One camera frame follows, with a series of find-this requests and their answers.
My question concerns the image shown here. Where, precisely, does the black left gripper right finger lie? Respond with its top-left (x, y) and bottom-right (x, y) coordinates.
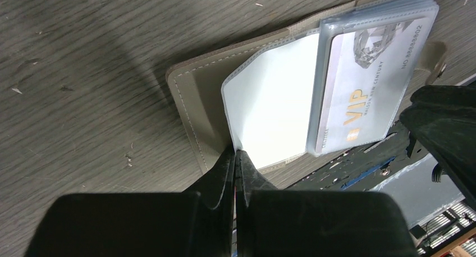
top-left (235, 150), bottom-right (417, 256)

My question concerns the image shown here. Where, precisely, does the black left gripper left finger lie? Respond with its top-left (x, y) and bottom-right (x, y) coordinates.
top-left (25, 147), bottom-right (235, 256)

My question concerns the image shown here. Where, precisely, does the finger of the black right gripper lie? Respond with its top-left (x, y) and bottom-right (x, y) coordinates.
top-left (399, 85), bottom-right (475, 208)

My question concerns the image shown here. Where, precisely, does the silver VIP card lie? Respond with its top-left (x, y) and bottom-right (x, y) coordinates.
top-left (306, 13), bottom-right (434, 156)

